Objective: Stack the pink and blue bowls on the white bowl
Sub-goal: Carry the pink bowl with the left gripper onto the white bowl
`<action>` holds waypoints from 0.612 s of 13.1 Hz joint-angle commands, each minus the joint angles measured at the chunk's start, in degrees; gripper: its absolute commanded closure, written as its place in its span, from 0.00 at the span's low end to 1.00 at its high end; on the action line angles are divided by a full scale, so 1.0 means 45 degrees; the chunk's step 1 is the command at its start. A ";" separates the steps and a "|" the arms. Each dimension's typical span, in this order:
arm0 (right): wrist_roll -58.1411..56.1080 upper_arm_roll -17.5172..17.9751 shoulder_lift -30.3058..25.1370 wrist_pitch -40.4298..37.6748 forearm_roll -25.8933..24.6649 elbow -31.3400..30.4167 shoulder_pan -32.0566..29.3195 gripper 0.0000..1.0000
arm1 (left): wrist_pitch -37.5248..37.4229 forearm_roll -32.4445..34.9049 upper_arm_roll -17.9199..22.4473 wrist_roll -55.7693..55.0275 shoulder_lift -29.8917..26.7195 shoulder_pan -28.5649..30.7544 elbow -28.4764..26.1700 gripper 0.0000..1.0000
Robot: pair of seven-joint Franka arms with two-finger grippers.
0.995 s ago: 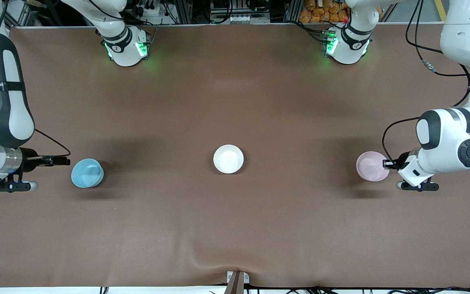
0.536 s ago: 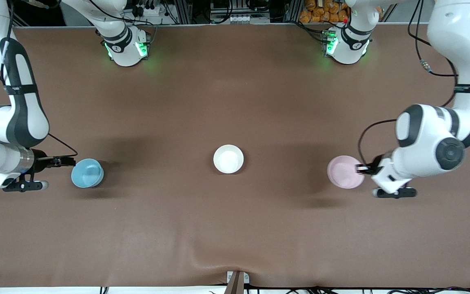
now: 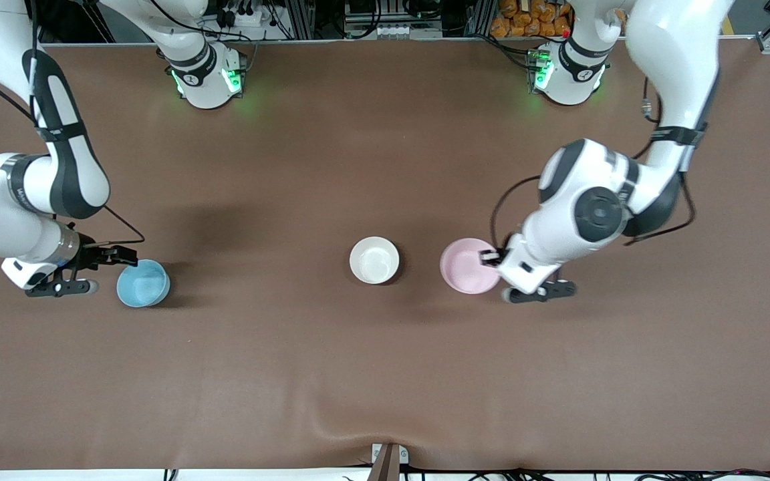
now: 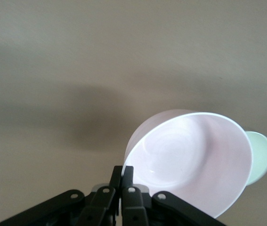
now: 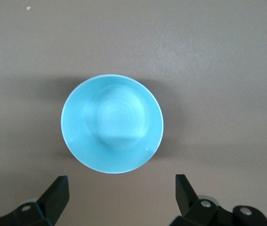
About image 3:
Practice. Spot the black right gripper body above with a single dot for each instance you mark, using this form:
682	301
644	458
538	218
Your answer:
93	254

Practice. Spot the pink plastic bowl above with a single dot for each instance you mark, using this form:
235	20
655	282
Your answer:
466	266

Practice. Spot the blue plastic bowl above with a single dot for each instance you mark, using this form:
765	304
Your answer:
144	284

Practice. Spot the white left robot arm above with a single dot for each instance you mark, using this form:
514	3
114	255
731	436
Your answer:
592	214

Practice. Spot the white plastic bowl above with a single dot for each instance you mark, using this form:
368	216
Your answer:
374	260

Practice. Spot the brown table cloth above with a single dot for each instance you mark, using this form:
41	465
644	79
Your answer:
385	374

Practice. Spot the orange netted bag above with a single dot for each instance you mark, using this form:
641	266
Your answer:
525	20

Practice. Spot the white power strip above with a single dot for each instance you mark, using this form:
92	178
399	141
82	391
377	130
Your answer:
241	17

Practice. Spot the black right camera bracket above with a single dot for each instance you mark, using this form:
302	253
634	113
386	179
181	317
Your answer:
57	288

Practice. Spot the black camera bracket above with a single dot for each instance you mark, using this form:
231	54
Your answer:
549	290
57	288

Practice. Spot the black left camera bracket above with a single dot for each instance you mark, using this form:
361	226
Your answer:
549	290

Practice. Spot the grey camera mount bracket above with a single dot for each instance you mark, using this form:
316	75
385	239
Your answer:
388	461

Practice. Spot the aluminium frame post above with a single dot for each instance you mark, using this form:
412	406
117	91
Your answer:
480	17
299	19

